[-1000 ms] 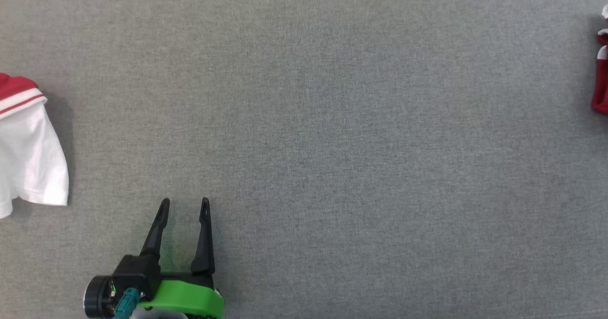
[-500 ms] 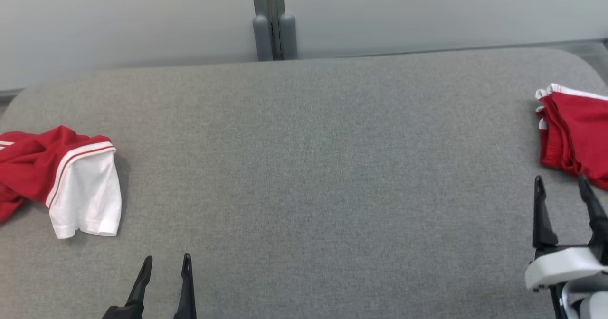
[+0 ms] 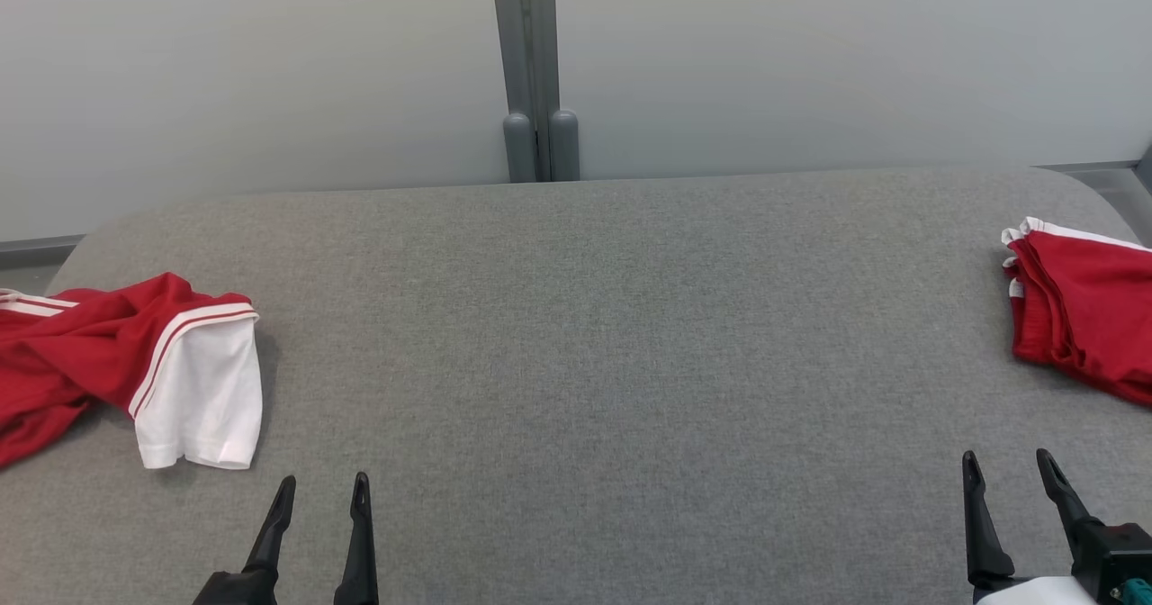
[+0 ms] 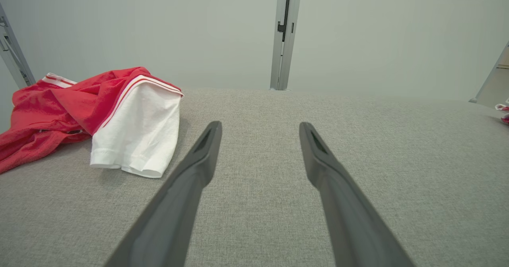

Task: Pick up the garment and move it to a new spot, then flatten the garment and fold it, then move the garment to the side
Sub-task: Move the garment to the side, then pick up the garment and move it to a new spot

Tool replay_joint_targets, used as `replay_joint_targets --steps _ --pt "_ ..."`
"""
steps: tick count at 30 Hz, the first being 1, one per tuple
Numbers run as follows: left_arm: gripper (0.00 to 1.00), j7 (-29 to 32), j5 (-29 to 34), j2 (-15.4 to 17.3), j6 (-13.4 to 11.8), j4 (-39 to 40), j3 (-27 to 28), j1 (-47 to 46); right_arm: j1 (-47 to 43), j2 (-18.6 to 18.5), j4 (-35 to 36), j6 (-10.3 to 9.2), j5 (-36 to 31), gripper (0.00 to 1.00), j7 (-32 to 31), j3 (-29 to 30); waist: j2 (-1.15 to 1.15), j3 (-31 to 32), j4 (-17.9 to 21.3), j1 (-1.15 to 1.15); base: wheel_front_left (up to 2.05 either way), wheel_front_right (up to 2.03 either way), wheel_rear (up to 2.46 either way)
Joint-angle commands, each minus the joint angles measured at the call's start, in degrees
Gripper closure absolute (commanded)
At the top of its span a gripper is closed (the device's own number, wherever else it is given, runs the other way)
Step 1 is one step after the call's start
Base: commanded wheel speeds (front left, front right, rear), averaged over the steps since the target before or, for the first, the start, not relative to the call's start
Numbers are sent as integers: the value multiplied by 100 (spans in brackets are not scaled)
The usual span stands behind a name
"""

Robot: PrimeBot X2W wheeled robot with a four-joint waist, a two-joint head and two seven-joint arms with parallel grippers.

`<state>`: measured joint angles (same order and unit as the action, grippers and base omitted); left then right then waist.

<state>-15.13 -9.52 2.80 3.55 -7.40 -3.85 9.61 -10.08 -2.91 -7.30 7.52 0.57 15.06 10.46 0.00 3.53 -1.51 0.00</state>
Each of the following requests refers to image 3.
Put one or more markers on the grey corner frame post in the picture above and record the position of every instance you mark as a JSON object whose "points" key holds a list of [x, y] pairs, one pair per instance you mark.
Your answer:
{"points": [[1146, 168]]}

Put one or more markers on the red Bulls 23 shorts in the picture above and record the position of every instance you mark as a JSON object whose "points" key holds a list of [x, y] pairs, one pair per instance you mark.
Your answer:
{"points": [[1089, 308]]}

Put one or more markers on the grey partition post rounded cap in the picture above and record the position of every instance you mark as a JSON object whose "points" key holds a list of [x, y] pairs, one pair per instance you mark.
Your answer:
{"points": [[565, 146], [517, 146]]}

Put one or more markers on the grey wall base rail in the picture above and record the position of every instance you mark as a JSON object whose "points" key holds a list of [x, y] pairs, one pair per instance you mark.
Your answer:
{"points": [[1089, 167], [36, 252]]}

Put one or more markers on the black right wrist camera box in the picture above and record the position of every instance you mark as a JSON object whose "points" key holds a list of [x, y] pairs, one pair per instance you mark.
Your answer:
{"points": [[1116, 551]]}

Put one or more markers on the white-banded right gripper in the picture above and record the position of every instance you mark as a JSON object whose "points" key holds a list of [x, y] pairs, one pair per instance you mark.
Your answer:
{"points": [[1035, 592]]}

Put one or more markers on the grey fabric sofa cushion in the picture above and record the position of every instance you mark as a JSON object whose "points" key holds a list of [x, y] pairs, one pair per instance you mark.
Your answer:
{"points": [[612, 362]]}

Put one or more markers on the red white-sleeved Bulls jersey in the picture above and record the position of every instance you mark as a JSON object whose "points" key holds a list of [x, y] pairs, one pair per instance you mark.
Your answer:
{"points": [[117, 344]]}

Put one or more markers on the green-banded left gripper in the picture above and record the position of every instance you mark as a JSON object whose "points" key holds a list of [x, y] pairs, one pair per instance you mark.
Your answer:
{"points": [[238, 591]]}

